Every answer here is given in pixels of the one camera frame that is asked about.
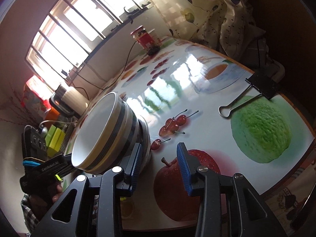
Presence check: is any white bowl with dark stripes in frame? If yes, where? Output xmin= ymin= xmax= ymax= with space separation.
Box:
xmin=71 ymin=92 xmax=139 ymax=174

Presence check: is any checkered sleeve forearm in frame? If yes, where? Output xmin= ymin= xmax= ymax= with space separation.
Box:
xmin=21 ymin=194 xmax=40 ymax=234

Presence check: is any person's left hand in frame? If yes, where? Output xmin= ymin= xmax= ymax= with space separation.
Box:
xmin=29 ymin=182 xmax=63 ymax=220

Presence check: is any yellow carton box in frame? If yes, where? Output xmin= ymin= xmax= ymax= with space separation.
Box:
xmin=46 ymin=131 xmax=65 ymax=158

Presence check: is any yellow-green carton box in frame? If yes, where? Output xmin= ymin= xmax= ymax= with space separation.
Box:
xmin=48 ymin=128 xmax=62 ymax=150

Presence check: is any green carton box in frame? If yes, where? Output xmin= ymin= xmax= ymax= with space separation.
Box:
xmin=45 ymin=125 xmax=56 ymax=142

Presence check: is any grey round device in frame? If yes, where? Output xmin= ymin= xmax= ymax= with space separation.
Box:
xmin=40 ymin=126 xmax=48 ymax=138

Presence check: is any white lower bowl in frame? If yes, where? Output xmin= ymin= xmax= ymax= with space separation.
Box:
xmin=137 ymin=116 xmax=151 ymax=171

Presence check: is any orange plastic container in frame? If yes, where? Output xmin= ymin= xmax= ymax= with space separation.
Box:
xmin=44 ymin=107 xmax=59 ymax=128

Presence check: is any colourful snack bag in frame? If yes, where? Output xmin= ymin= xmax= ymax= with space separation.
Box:
xmin=21 ymin=75 xmax=53 ymax=117

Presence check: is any cream electric kettle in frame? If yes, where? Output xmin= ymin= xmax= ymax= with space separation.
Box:
xmin=49 ymin=84 xmax=89 ymax=119

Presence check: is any black binder clip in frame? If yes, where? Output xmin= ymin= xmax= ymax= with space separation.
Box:
xmin=218 ymin=72 xmax=278 ymax=119

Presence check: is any red labelled jar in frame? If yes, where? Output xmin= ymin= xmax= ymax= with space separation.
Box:
xmin=130 ymin=26 xmax=160 ymax=56

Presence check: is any barred window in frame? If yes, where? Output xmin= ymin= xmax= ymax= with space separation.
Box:
xmin=26 ymin=0 xmax=150 ymax=89

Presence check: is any floral curtain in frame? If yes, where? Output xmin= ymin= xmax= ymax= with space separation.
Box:
xmin=150 ymin=0 xmax=264 ymax=60

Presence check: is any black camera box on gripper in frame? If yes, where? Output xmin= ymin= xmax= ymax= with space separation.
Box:
xmin=21 ymin=125 xmax=47 ymax=164

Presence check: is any white cable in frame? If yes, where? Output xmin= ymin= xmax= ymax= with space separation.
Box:
xmin=38 ymin=119 xmax=78 ymax=129

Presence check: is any black power cable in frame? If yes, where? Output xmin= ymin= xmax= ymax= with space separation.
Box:
xmin=63 ymin=40 xmax=138 ymax=92

